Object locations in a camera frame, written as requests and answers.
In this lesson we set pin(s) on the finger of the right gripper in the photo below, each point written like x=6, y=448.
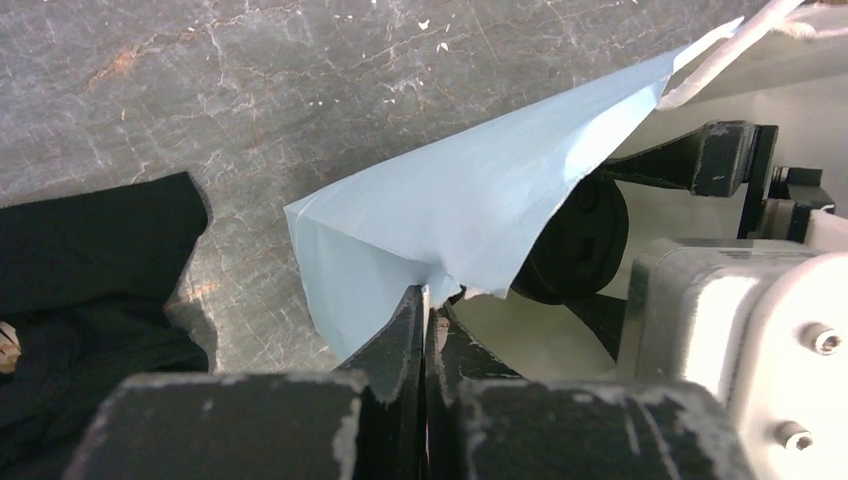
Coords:
x=713, y=160

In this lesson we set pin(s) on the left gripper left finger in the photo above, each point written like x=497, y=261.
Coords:
x=362, y=420

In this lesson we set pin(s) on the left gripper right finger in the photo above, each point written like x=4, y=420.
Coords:
x=486, y=421

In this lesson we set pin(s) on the light blue paper bag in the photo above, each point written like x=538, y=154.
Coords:
x=465, y=210

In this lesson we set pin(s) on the black cloth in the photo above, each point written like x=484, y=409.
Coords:
x=84, y=283

